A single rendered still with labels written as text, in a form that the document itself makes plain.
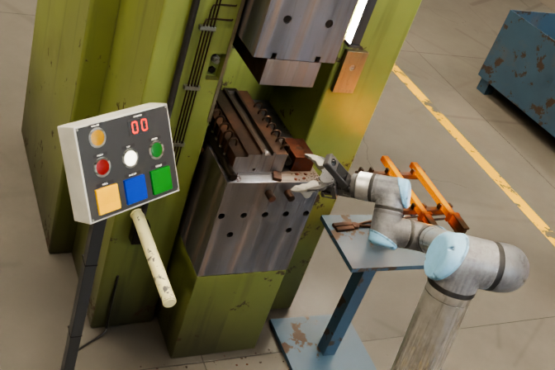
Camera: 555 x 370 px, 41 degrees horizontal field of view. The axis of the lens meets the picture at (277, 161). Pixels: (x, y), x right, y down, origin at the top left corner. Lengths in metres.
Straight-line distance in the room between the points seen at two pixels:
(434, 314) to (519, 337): 2.27
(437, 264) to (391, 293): 2.10
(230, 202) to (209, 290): 0.44
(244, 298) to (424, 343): 1.28
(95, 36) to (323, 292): 1.67
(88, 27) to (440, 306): 1.64
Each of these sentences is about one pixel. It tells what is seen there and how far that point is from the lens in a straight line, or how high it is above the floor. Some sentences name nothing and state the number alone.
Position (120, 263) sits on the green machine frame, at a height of 0.37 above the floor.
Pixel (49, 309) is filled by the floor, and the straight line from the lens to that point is 3.20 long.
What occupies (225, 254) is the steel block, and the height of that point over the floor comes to 0.57.
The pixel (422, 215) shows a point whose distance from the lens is 2.68.
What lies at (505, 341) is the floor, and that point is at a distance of 3.96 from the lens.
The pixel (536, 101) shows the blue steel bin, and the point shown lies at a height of 0.26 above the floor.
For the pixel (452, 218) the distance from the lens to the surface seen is 2.76.
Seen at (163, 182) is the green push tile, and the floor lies 1.00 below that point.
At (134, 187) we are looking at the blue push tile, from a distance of 2.20.
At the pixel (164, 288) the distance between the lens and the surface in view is 2.45.
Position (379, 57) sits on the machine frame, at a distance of 2.73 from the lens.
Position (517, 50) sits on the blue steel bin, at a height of 0.49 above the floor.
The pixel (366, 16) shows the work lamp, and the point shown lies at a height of 1.50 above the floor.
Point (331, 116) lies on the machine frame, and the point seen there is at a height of 1.07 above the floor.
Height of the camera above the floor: 2.35
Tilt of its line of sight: 32 degrees down
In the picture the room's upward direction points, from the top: 20 degrees clockwise
